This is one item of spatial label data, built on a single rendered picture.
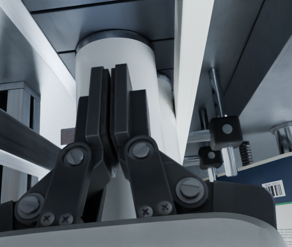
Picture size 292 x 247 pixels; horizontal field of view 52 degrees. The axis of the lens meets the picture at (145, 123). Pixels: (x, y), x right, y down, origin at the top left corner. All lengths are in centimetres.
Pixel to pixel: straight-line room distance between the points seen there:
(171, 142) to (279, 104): 17
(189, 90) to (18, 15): 10
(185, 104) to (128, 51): 5
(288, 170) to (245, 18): 21
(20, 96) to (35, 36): 16
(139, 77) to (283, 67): 13
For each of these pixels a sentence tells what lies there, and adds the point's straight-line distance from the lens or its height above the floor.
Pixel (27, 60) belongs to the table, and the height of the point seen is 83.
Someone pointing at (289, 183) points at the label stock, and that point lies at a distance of 42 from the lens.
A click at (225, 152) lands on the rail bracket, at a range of 31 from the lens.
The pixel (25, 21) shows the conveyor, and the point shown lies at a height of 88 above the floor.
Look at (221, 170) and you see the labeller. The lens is 63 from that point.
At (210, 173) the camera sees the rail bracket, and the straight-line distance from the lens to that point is 44.
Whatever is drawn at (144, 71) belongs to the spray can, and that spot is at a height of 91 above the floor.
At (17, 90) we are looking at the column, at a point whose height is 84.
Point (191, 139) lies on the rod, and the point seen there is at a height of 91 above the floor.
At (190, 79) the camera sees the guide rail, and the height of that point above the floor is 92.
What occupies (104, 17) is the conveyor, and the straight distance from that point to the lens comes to 17.
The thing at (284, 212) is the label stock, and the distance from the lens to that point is 43.
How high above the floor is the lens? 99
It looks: 19 degrees down
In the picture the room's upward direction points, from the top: 175 degrees clockwise
